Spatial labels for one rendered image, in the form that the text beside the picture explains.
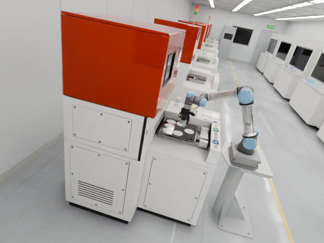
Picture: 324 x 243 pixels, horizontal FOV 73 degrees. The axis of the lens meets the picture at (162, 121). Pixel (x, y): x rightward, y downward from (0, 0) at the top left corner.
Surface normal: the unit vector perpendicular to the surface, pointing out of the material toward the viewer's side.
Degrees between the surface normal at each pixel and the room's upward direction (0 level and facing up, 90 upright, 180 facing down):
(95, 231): 0
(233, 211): 90
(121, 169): 90
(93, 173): 90
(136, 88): 90
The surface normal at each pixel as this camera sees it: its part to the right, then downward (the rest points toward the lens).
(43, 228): 0.18, -0.88
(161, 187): -0.22, 0.40
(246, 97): -0.41, 0.22
